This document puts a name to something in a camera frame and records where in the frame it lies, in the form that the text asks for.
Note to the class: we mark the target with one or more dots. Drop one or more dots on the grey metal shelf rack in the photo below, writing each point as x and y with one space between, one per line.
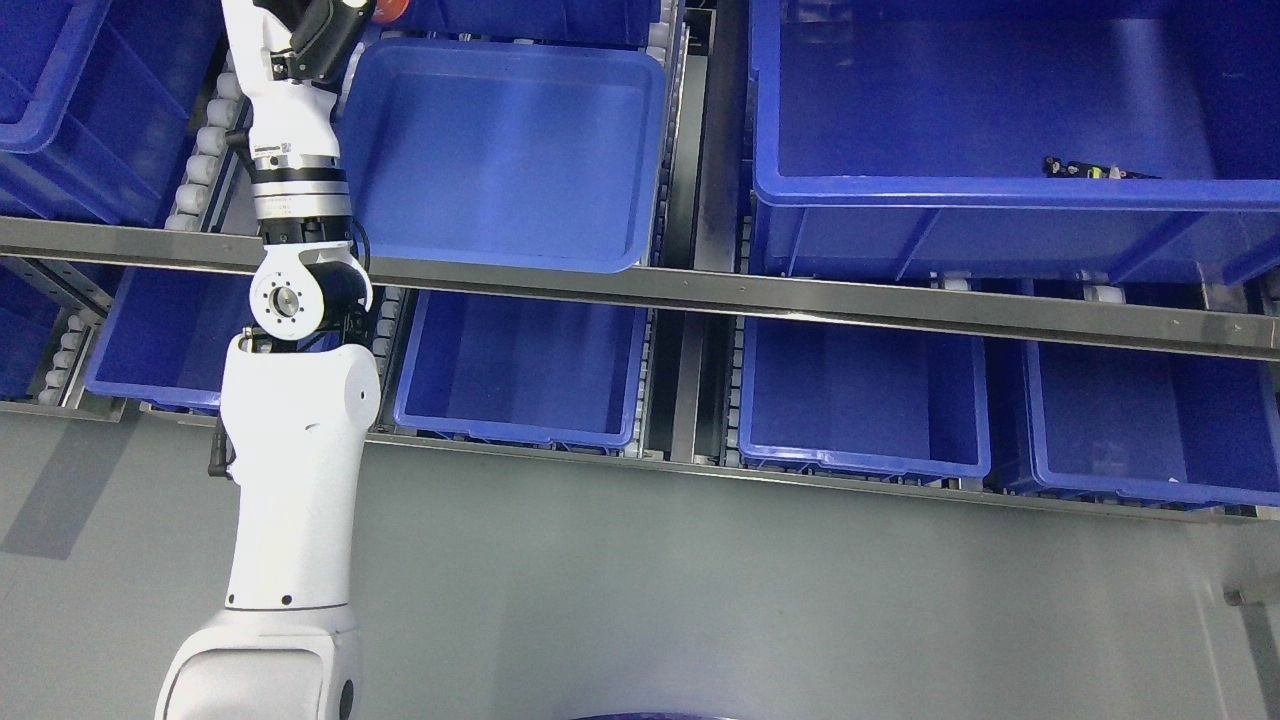
212 226

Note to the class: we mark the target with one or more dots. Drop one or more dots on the blue bin upper left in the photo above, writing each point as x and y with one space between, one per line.
96 101

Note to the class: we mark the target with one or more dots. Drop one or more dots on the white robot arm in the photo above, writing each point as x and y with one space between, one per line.
300 392

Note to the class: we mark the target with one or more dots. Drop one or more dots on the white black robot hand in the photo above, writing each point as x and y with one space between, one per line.
289 57

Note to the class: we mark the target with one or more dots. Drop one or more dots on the large blue bin upper right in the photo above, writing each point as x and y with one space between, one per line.
903 140

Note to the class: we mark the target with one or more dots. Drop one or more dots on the blue bin lower far left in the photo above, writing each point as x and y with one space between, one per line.
166 337

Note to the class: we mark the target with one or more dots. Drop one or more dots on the blue bin with capacitor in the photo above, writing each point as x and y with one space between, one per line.
535 156

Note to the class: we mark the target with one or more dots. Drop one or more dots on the orange cylindrical capacitor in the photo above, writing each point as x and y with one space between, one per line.
388 11

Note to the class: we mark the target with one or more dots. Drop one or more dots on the blue bin lower centre right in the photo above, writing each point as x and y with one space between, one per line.
867 401

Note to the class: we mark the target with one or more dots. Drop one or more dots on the blue bin lower centre left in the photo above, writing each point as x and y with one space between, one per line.
522 371

